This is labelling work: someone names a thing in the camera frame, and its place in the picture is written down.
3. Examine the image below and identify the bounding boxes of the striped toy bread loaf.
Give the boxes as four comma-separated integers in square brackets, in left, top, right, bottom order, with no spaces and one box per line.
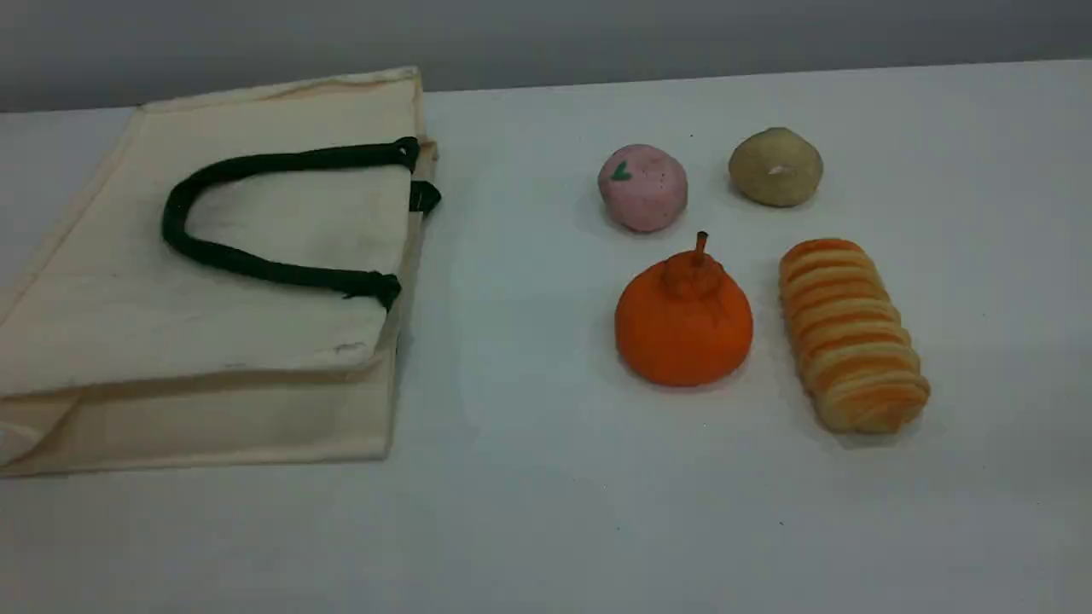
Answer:
[778,237,932,436]

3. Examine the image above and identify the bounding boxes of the pink toy peach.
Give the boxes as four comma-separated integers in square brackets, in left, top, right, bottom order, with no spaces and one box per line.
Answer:
[597,143,689,234]

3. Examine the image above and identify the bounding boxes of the beige round toy doughnut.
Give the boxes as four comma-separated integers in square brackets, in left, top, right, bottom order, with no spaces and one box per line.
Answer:
[728,126,825,208]

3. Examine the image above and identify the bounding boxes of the white canvas bag green handles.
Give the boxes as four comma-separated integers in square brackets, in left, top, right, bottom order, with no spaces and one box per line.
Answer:
[0,67,443,478]

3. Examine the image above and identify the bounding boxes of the orange toy fruit with stem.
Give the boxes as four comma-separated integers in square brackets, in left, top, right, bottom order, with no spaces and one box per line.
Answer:
[614,230,755,389]

